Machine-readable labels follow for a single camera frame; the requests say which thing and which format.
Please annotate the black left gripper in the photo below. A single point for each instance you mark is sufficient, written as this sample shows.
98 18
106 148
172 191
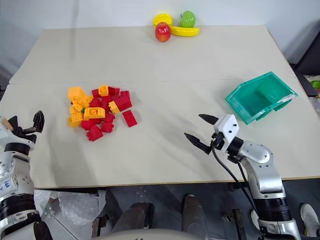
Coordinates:
25 133

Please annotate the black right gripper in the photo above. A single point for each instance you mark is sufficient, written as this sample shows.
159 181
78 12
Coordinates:
218 143

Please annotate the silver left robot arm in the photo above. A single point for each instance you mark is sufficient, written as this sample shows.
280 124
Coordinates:
17 180

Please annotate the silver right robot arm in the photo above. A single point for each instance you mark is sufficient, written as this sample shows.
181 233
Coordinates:
265 175

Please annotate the green plastic building brick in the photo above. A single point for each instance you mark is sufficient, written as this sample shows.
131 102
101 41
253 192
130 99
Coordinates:
82 110

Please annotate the teal plastic bin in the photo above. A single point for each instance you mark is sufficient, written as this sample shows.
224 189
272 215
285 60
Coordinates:
261 98

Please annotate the dark rounded shape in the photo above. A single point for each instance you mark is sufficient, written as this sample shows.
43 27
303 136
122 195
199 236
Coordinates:
133 217
193 215

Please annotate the clear plastic sheet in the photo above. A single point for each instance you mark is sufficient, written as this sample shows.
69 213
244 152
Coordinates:
70 202

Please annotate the red toy apple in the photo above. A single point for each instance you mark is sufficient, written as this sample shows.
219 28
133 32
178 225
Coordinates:
163 31

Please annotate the green toy apple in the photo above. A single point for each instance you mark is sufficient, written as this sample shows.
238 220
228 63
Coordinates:
187 19

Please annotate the dark crate with green items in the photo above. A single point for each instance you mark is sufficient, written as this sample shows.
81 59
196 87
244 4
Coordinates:
311 85

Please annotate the yellow toy banana bunch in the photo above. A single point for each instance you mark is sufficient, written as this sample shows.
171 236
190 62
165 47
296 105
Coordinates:
162 19

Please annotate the beige robot torso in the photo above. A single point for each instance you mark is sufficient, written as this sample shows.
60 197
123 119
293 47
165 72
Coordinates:
142 235

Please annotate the white shoe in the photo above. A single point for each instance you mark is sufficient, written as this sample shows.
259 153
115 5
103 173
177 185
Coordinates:
310 217

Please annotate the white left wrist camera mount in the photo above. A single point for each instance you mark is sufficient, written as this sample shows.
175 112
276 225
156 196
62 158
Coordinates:
6 136

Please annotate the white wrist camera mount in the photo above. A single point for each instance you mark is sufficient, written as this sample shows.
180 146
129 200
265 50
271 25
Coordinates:
228 127
6 136

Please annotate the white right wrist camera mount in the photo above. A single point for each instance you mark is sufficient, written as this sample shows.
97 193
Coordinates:
228 127

